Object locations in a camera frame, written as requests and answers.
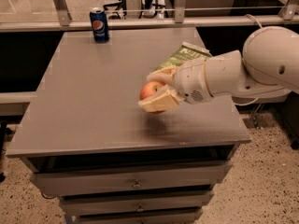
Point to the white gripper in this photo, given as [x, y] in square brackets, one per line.
[189, 80]

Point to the red orange apple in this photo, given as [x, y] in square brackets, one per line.
[147, 92]

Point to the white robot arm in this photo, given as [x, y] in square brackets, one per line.
[266, 67]

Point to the green jalapeno chip bag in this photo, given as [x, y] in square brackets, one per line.
[186, 52]

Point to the blue Pepsi can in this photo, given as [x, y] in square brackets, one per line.
[98, 18]

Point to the grey drawer cabinet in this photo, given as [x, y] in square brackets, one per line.
[85, 116]

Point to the top grey drawer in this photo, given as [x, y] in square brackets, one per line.
[138, 178]

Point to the grey drawer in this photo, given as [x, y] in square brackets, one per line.
[138, 178]
[170, 216]
[137, 203]

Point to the middle grey drawer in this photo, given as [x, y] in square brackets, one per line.
[137, 203]

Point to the bottom grey drawer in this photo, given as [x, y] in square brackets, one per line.
[170, 216]

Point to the metal railing frame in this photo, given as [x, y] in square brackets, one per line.
[73, 15]

